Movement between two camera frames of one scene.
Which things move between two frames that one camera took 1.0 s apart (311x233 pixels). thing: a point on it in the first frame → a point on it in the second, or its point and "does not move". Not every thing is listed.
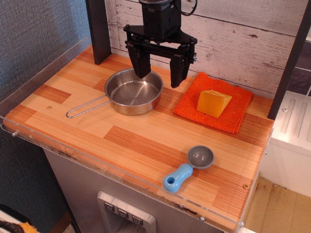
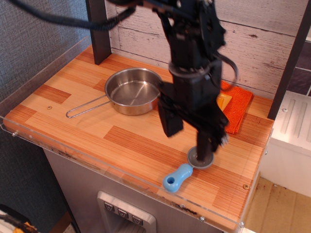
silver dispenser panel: [121, 217] does not move
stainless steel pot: [129, 95] does not move
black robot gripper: [161, 33] → [194, 98]
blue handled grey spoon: [199, 157] does not move
